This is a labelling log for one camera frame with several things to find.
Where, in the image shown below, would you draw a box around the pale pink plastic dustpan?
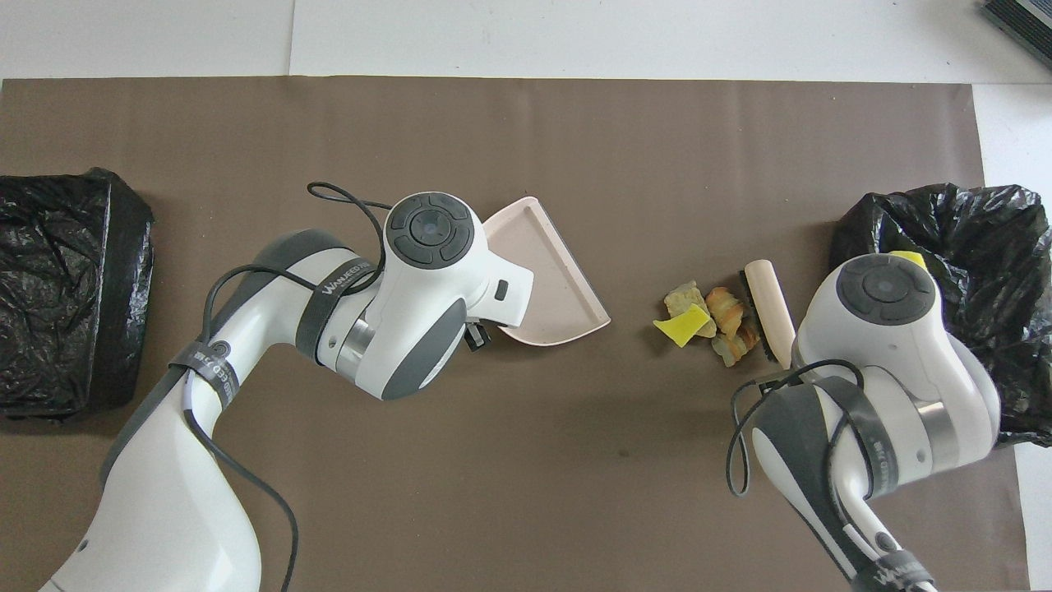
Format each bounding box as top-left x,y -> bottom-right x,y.
481,196 -> 612,348

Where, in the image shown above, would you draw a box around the pale toy bread piece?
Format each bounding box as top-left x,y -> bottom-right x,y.
664,280 -> 717,338

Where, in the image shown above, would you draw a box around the orange toy croissant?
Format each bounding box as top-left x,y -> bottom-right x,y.
711,321 -> 761,368
705,286 -> 749,334

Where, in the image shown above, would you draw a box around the beige hand brush black bristles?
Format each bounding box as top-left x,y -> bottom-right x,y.
742,259 -> 798,371

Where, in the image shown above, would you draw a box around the bin with tight black bag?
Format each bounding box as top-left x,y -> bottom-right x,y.
0,168 -> 155,422

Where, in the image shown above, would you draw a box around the bin with loose black bag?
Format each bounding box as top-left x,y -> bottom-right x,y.
828,183 -> 1052,449

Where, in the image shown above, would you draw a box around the brown paper table mat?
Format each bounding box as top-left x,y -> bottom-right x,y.
0,76 -> 1030,592

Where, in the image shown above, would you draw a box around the dark grey ribbed object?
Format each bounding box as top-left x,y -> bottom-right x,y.
980,0 -> 1052,71

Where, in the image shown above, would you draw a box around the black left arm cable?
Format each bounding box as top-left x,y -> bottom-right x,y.
177,181 -> 395,592

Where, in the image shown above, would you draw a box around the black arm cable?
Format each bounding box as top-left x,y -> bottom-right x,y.
727,359 -> 865,499
177,181 -> 395,592

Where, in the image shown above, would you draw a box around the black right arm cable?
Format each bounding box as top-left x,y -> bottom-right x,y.
727,359 -> 865,499

